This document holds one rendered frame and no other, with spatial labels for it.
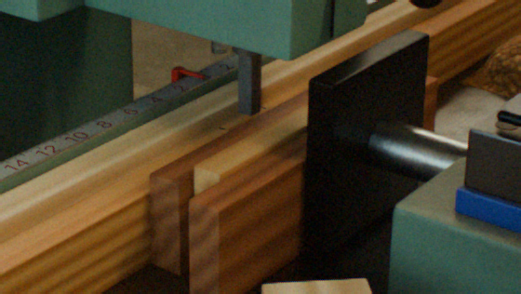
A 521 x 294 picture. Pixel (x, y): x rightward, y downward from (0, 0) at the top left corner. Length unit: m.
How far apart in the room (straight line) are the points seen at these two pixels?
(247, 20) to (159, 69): 2.67
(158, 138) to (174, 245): 0.06
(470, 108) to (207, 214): 0.29
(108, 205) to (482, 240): 0.17
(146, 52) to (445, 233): 2.87
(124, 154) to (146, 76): 2.61
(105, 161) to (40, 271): 0.08
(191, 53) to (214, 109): 2.72
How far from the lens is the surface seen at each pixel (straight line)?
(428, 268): 0.53
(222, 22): 0.59
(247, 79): 0.63
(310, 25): 0.58
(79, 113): 0.82
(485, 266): 0.52
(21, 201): 0.56
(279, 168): 0.57
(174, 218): 0.57
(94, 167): 0.58
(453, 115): 0.77
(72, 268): 0.55
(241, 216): 0.55
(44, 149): 0.59
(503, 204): 0.51
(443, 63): 0.81
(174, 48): 3.39
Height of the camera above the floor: 1.21
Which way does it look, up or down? 24 degrees down
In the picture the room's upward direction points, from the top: straight up
